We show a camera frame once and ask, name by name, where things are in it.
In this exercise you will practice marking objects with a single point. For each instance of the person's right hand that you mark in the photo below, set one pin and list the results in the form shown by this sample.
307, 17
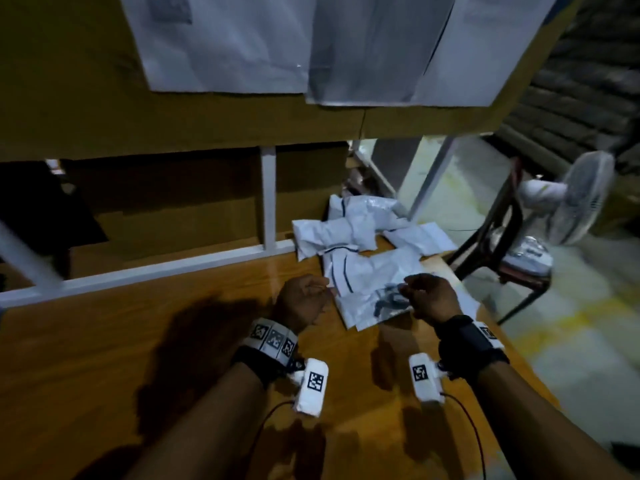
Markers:
432, 298

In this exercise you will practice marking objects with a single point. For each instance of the person's left hand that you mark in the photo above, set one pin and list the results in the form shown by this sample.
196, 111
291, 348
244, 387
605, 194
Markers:
300, 300

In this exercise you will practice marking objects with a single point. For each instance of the pile of grey mailer bags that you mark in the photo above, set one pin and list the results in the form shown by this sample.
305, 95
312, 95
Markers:
350, 265

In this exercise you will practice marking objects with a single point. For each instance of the person's left forearm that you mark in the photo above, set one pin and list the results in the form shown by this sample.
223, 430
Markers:
195, 430

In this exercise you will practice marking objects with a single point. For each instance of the person's right forearm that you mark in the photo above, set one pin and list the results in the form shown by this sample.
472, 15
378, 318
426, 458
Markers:
545, 430

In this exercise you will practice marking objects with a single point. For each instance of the left marker wristband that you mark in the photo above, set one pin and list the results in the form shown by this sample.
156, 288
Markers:
265, 347

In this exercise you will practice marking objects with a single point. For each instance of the marker wristband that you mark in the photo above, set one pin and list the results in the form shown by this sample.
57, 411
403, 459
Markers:
265, 347
470, 347

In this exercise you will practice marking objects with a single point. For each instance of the right marker wristband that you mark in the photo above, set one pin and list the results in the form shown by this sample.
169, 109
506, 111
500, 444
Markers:
470, 347

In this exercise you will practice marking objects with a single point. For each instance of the brown wooden chair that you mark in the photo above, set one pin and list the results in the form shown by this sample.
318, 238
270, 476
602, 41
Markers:
480, 250

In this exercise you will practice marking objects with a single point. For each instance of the white metal shelf leg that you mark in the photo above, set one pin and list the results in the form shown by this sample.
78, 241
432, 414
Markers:
432, 180
269, 200
30, 257

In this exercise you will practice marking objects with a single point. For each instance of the white standing fan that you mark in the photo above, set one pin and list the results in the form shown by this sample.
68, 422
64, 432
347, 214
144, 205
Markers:
580, 195

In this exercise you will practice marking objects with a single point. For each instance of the wooden table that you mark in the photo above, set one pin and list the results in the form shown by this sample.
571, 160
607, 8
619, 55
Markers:
100, 375

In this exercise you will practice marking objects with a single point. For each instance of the white printed paper sheet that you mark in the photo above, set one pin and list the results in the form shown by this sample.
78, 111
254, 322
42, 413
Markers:
490, 50
375, 50
220, 45

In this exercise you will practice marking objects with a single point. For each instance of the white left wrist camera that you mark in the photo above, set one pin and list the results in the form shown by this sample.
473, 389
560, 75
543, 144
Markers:
311, 387

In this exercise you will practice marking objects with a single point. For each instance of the white metal shelf rail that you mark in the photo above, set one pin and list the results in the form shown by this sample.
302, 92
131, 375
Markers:
150, 273

